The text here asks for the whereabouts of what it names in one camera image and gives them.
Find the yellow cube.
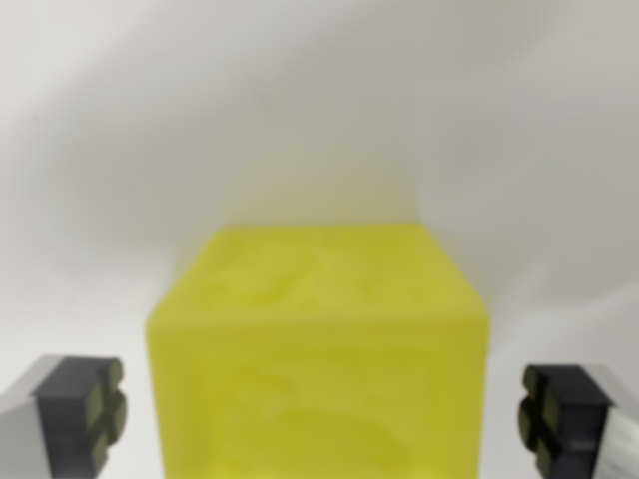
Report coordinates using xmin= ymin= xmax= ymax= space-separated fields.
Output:
xmin=144 ymin=223 xmax=489 ymax=479

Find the black silver gripper left finger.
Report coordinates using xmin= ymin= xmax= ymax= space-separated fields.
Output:
xmin=0 ymin=353 xmax=129 ymax=479

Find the black silver gripper right finger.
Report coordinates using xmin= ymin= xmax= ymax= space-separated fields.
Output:
xmin=516 ymin=363 xmax=639 ymax=479

